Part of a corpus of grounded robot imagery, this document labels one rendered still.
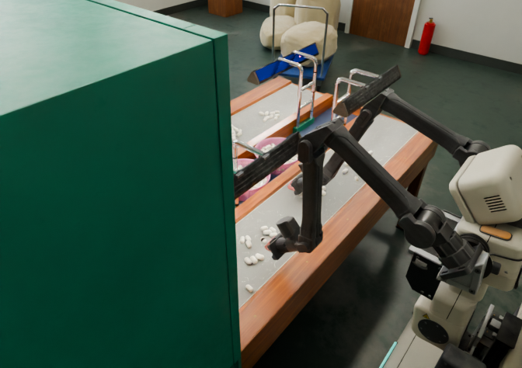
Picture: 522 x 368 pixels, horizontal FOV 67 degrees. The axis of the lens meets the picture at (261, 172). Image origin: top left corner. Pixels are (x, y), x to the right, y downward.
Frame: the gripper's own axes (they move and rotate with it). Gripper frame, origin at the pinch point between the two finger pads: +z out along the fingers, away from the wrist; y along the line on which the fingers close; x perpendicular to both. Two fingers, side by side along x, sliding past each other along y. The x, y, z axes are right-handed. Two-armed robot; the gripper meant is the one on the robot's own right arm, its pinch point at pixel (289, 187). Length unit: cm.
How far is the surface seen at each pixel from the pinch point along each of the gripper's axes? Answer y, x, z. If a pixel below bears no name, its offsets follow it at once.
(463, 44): -443, 14, 73
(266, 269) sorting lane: 44, 16, -16
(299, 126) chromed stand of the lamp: -56, -19, 29
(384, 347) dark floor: -4, 100, 0
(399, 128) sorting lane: -92, 12, -10
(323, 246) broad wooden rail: 21.7, 21.7, -26.3
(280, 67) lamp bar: -53, -55, 17
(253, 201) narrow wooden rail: 19.6, -4.2, 4.1
